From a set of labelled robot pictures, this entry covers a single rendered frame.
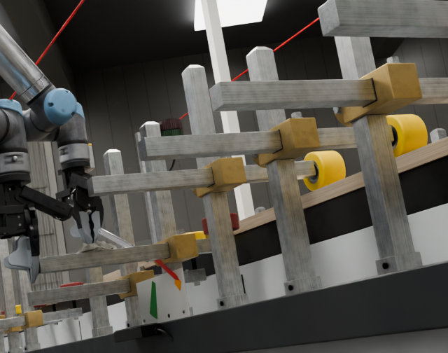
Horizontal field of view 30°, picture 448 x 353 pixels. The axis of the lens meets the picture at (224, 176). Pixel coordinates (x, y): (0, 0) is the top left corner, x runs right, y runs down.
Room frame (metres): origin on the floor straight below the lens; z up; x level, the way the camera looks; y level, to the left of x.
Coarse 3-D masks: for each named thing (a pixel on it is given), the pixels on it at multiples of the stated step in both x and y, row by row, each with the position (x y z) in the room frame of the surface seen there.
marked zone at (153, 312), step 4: (152, 284) 1.87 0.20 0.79; (152, 288) 1.87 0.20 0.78; (152, 292) 1.88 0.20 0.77; (152, 296) 1.88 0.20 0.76; (152, 300) 1.88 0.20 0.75; (156, 300) 1.86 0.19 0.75; (152, 304) 1.89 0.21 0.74; (156, 304) 1.87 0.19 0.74; (152, 308) 1.89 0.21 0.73; (156, 308) 1.87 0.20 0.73; (152, 312) 1.89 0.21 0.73; (156, 312) 1.87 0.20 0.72; (156, 316) 1.87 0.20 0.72
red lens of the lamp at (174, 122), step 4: (164, 120) 1.82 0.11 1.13; (168, 120) 1.82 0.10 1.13; (172, 120) 1.82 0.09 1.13; (176, 120) 1.83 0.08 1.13; (180, 120) 1.84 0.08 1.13; (160, 124) 1.83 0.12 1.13; (164, 124) 1.82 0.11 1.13; (168, 124) 1.82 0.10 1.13; (172, 124) 1.82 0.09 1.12; (176, 124) 1.83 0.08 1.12; (180, 124) 1.84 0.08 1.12; (160, 128) 1.83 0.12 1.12; (164, 128) 1.82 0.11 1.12; (168, 128) 1.82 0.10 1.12; (180, 128) 1.84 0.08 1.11
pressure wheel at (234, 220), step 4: (232, 216) 1.82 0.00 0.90; (236, 216) 1.83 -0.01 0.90; (204, 220) 1.82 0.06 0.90; (232, 220) 1.82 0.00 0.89; (236, 220) 1.83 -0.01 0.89; (204, 224) 1.83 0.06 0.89; (232, 224) 1.82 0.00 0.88; (236, 224) 1.83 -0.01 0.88; (204, 228) 1.83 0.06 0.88; (232, 228) 1.82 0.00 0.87; (236, 228) 1.83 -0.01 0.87; (204, 232) 1.83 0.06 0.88; (208, 232) 1.82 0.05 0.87
